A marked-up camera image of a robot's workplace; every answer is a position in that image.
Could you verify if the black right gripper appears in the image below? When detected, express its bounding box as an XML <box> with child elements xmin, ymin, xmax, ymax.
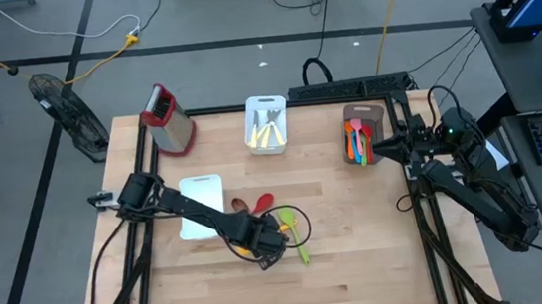
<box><xmin>370</xmin><ymin>112</ymin><xmax>445</xmax><ymax>166</ymax></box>

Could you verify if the yellow silicone spoon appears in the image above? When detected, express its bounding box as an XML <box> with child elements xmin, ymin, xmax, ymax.
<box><xmin>234</xmin><ymin>221</ymin><xmax>303</xmax><ymax>257</ymax></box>

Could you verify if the green silicone spoon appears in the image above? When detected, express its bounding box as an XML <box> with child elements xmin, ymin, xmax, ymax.
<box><xmin>278</xmin><ymin>206</ymin><xmax>312</xmax><ymax>268</ymax></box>

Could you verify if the red silicone spatula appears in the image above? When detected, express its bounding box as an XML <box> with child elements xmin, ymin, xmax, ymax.
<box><xmin>360</xmin><ymin>123</ymin><xmax>377</xmax><ymax>165</ymax></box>

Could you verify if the red silicone spoon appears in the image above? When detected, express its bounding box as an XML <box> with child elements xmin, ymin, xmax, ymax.
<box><xmin>249</xmin><ymin>192</ymin><xmax>277</xmax><ymax>216</ymax></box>

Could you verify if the teal silicone spatula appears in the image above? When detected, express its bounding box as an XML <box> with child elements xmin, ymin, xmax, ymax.
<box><xmin>350</xmin><ymin>131</ymin><xmax>362</xmax><ymax>164</ymax></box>

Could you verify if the pink silicone spatula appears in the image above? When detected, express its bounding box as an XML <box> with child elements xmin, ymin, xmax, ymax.
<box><xmin>349</xmin><ymin>117</ymin><xmax>366</xmax><ymax>158</ymax></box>

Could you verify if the orange silicone spatula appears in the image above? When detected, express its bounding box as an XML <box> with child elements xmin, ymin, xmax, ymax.
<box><xmin>344</xmin><ymin>121</ymin><xmax>357</xmax><ymax>162</ymax></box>

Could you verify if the cream-handled table knife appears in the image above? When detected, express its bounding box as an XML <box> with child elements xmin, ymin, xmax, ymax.
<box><xmin>245</xmin><ymin>109</ymin><xmax>263</xmax><ymax>149</ymax></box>
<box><xmin>256</xmin><ymin>119</ymin><xmax>275</xmax><ymax>150</ymax></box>

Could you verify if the cream-handled fork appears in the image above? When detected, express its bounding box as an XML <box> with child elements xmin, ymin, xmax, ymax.
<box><xmin>270</xmin><ymin>108</ymin><xmax>287</xmax><ymax>148</ymax></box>
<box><xmin>263</xmin><ymin>109</ymin><xmax>282</xmax><ymax>148</ymax></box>

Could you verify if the brown wooden spoon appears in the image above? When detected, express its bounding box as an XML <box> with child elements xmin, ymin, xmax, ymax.
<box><xmin>230</xmin><ymin>196</ymin><xmax>251</xmax><ymax>215</ymax></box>

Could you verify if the grey translucent plastic bin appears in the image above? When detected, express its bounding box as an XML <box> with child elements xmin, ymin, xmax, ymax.
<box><xmin>339</xmin><ymin>100</ymin><xmax>391</xmax><ymax>168</ymax></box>

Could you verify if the black perforated power strip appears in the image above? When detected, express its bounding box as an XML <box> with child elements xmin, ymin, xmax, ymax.
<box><xmin>286</xmin><ymin>71</ymin><xmax>414</xmax><ymax>105</ymax></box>

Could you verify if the white paper sheet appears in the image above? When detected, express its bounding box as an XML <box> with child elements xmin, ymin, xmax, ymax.
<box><xmin>483</xmin><ymin>136</ymin><xmax>511</xmax><ymax>173</ymax></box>

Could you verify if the metal box grater red trim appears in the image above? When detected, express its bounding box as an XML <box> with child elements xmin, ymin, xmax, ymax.
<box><xmin>137</xmin><ymin>79</ymin><xmax>200</xmax><ymax>160</ymax></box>

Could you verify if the grey computer desk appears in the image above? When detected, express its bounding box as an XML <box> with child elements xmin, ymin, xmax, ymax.
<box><xmin>469</xmin><ymin>0</ymin><xmax>542</xmax><ymax>228</ymax></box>

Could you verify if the black floor fan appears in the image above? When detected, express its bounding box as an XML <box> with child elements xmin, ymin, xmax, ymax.
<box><xmin>26</xmin><ymin>67</ymin><xmax>112</xmax><ymax>170</ymax></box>

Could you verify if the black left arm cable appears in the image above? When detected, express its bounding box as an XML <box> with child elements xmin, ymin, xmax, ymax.
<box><xmin>219</xmin><ymin>202</ymin><xmax>315</xmax><ymax>267</ymax></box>

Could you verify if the white plastic handled bin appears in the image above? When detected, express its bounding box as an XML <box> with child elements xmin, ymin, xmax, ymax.
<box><xmin>175</xmin><ymin>173</ymin><xmax>229</xmax><ymax>242</ymax></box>
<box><xmin>243</xmin><ymin>92</ymin><xmax>292</xmax><ymax>158</ymax></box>

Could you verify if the black looped floor cable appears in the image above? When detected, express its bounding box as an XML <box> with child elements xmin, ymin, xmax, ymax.
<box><xmin>294</xmin><ymin>0</ymin><xmax>345</xmax><ymax>88</ymax></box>

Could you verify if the yellow hanging cable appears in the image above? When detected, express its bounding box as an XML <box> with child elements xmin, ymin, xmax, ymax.
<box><xmin>368</xmin><ymin>0</ymin><xmax>417</xmax><ymax>76</ymax></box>

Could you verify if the yellow floor extension cable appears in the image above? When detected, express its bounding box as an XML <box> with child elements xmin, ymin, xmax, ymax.
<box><xmin>0</xmin><ymin>2</ymin><xmax>144</xmax><ymax>93</ymax></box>

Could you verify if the white floor cable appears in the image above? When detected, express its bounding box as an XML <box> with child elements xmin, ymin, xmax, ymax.
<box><xmin>0</xmin><ymin>0</ymin><xmax>143</xmax><ymax>49</ymax></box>

